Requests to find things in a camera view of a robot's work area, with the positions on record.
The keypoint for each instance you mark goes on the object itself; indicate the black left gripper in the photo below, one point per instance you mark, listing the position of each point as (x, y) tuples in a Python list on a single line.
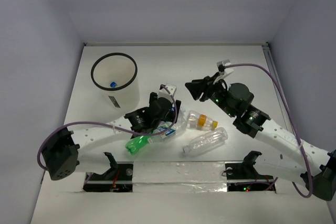
[(165, 109)]

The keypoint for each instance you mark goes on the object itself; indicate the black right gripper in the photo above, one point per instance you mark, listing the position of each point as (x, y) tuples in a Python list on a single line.
[(197, 86)]

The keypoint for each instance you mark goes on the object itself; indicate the small Pepsi-label bottle blue cap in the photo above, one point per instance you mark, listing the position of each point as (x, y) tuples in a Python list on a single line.
[(113, 85)]

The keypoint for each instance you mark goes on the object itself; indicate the blue-label bottle white cap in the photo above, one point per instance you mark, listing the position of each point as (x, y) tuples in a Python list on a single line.
[(177, 129)]

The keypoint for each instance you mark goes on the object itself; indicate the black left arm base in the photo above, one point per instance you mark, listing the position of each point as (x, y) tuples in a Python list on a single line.
[(116, 179)]

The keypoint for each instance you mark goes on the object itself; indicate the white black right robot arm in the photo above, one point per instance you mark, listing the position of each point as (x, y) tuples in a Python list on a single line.
[(316, 168)]

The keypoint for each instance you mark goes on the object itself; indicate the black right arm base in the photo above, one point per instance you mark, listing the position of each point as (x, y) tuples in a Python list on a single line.
[(242, 176)]

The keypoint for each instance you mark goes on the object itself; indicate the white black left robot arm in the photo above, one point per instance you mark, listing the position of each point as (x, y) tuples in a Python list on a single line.
[(84, 146)]

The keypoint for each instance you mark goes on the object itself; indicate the white bin with black rim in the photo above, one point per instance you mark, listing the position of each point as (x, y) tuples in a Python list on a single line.
[(122, 69)]

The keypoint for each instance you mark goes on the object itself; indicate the orange-label bottle yellow cap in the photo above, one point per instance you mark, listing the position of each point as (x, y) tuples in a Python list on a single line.
[(201, 122)]

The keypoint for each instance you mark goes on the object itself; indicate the green-white label clear bottle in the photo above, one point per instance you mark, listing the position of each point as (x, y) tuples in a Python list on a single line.
[(162, 126)]

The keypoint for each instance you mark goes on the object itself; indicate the green plastic bottle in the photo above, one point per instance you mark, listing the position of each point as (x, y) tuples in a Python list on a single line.
[(135, 144)]

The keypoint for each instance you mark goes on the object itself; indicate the clear unlabelled plastic bottle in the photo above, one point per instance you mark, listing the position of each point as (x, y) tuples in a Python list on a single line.
[(206, 142)]

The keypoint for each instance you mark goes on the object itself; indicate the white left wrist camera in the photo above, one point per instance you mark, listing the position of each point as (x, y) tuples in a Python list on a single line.
[(167, 91)]

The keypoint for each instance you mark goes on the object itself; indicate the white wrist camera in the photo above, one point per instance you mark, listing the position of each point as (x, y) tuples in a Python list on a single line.
[(224, 70), (167, 91)]

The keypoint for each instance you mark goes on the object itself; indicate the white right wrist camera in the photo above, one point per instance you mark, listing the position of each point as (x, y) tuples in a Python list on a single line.
[(224, 70)]

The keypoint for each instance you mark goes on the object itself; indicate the aluminium rail on right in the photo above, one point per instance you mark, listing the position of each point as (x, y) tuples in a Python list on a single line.
[(287, 117)]

